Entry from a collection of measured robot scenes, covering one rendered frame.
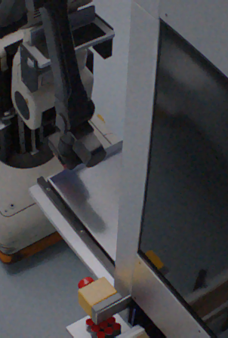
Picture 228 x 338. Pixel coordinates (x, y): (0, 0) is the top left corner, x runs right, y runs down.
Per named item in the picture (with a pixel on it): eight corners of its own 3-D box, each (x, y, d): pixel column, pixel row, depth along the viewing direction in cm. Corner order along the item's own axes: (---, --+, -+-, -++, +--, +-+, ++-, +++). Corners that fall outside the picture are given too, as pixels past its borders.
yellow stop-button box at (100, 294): (121, 311, 164) (123, 297, 158) (95, 324, 161) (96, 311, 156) (103, 288, 168) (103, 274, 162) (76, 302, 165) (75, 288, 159)
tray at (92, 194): (207, 229, 188) (210, 222, 185) (124, 280, 178) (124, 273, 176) (130, 142, 205) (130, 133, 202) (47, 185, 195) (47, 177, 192)
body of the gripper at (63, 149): (69, 172, 186) (72, 156, 179) (47, 141, 189) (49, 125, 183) (91, 160, 188) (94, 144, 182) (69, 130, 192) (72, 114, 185)
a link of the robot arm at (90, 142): (87, 93, 174) (56, 111, 171) (117, 129, 171) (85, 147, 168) (84, 121, 185) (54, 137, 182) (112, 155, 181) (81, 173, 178)
